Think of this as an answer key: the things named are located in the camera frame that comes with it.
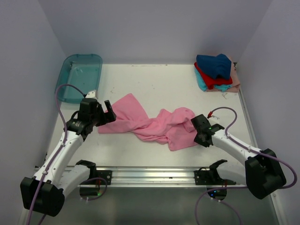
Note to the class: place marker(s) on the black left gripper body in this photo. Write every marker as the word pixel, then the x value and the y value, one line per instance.
pixel 98 118

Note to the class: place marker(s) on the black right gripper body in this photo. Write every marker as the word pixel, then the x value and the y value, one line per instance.
pixel 198 139

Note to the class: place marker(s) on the pink t-shirt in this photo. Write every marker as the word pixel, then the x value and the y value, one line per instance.
pixel 172 128

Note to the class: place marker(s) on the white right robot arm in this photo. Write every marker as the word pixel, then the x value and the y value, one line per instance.
pixel 263 173

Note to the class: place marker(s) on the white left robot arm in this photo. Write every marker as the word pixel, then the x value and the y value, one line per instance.
pixel 47 190

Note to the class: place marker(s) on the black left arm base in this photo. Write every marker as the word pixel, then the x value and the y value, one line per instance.
pixel 104 174

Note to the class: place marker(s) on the teal plastic bin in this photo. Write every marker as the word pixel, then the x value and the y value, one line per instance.
pixel 80 73

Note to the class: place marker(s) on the light blue folded t-shirt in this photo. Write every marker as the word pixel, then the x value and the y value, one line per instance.
pixel 203 86

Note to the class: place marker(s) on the red folded t-shirt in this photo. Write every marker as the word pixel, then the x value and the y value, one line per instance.
pixel 210 82

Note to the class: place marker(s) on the beige folded t-shirt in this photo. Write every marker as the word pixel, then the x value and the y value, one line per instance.
pixel 235 88

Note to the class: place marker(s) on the dark blue folded t-shirt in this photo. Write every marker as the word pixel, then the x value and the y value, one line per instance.
pixel 215 66

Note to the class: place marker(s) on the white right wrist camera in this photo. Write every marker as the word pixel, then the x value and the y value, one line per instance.
pixel 210 116

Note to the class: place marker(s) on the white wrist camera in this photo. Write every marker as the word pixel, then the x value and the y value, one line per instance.
pixel 92 94
pixel 210 116

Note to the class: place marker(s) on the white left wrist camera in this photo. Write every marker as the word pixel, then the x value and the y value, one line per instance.
pixel 92 94

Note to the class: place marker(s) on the aluminium mounting rail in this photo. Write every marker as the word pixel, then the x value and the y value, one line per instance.
pixel 150 175

